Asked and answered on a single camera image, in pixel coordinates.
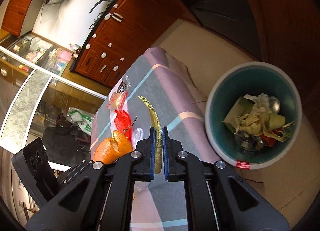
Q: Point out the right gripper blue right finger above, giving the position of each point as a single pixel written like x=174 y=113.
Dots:
x=165 y=139

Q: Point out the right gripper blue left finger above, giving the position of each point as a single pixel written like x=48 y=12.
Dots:
x=152 y=152

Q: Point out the red plastic bag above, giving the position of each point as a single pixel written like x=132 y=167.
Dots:
x=123 y=123

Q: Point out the yellow green peel strip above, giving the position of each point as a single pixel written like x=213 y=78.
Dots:
x=156 y=124

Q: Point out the orange fruit peel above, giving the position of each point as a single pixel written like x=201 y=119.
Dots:
x=112 y=148

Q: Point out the white green carton box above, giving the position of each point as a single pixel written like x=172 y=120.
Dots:
x=239 y=109

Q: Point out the pale green pomelo peel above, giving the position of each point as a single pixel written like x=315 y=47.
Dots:
x=256 y=125

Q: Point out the metal drink can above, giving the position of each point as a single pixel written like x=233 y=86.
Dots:
x=274 y=104

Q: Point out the white tissue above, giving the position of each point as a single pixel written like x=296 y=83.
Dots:
x=261 y=104

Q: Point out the orange red snack wrapper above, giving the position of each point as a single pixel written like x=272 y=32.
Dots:
x=267 y=140

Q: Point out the grey teal trash bin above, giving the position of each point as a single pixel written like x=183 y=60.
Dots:
x=249 y=80

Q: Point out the clear crumpled plastic wrap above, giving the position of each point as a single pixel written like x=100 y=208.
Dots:
x=137 y=135

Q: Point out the clear bag with food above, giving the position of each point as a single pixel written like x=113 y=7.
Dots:
x=117 y=101

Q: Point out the plaid grey pink tablecloth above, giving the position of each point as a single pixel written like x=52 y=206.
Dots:
x=161 y=93

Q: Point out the white green plastic bag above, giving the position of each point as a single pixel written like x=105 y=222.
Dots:
x=81 y=118

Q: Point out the red label on bin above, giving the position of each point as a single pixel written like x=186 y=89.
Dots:
x=242 y=165

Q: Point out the wooden drawer cabinet run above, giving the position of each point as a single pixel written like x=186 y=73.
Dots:
x=123 y=33

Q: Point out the sliding glass door frame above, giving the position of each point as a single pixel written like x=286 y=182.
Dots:
x=35 y=102

